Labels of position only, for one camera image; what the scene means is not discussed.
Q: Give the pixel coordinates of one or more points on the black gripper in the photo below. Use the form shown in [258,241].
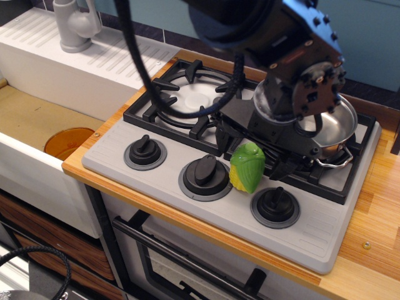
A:
[239,119]

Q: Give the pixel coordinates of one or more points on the green yellow toy corncob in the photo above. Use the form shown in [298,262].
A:
[247,167]

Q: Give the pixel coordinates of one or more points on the stainless steel pot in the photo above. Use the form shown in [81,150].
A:
[331,130]

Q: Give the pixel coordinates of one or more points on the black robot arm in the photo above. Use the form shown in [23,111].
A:
[292,41]

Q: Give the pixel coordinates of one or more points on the black middle stove knob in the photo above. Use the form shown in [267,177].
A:
[205,179]

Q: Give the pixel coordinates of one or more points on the black stove knob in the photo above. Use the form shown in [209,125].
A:
[205,179]
[145,154]
[275,208]

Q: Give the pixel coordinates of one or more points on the black right stove knob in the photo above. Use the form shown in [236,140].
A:
[275,208]

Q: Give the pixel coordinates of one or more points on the grey toy stove top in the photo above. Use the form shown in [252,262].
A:
[313,241]

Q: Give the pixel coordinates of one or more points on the black left stove knob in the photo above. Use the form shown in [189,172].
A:
[145,154]

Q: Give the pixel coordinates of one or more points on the black right burner grate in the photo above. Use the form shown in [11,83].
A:
[336,185]

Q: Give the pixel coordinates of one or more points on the black burner grate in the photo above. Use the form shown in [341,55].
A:
[186,86]
[336,185]

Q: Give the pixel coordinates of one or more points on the black left burner grate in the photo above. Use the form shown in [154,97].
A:
[186,86]

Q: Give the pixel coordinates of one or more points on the orange plastic plate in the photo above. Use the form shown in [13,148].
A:
[65,142]

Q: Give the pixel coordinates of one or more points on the wooden drawer fronts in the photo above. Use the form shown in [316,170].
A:
[28,226]

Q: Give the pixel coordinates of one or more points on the grey toy faucet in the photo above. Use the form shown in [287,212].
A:
[76,28]

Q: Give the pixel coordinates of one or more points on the white toy sink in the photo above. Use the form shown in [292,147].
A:
[45,90]

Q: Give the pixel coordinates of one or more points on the oven door with black handle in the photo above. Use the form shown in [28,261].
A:
[133,228]

